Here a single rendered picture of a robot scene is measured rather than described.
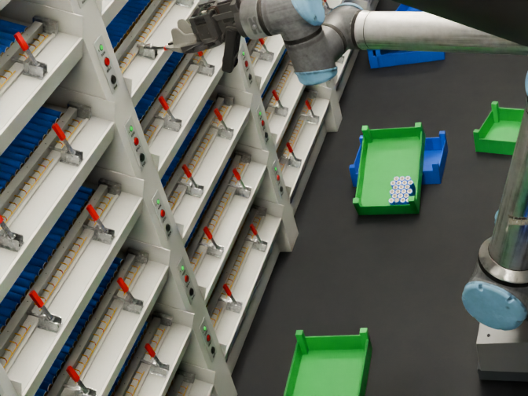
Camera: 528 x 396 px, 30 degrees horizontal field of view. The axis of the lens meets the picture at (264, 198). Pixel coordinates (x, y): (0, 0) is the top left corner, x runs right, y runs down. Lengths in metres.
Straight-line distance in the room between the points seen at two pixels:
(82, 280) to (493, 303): 0.91
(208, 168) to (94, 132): 0.59
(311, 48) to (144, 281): 0.65
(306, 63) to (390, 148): 1.22
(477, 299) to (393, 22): 0.65
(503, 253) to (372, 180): 1.15
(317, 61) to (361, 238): 1.08
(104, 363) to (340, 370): 0.81
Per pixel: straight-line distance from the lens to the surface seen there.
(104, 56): 2.11
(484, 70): 3.91
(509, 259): 2.22
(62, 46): 2.01
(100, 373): 2.11
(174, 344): 2.42
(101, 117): 2.13
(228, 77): 2.83
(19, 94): 1.88
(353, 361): 2.73
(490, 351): 2.51
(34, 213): 1.90
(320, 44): 2.17
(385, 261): 3.03
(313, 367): 2.74
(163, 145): 2.37
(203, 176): 2.59
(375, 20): 2.22
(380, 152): 3.34
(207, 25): 2.21
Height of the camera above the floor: 1.90
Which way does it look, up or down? 34 degrees down
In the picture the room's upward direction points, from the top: 16 degrees counter-clockwise
